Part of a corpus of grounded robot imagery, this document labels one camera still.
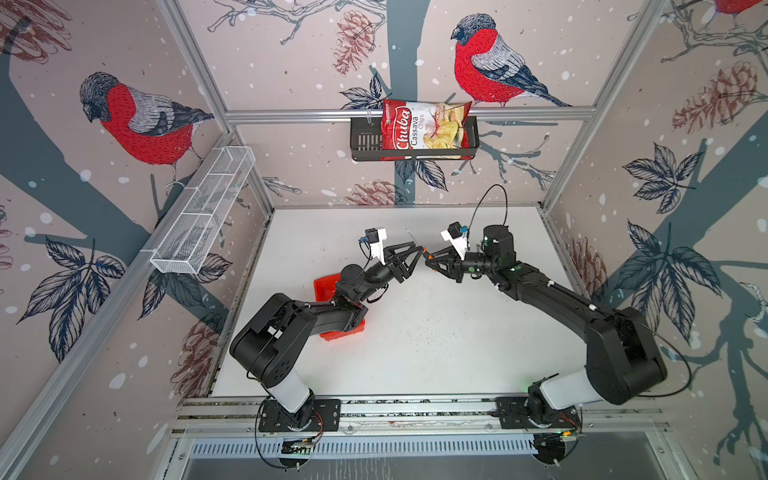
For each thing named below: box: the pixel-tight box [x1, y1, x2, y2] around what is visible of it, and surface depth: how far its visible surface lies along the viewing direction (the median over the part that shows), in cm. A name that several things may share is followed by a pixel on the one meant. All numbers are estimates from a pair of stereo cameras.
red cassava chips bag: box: [382, 99, 473, 160], surface depth 90 cm
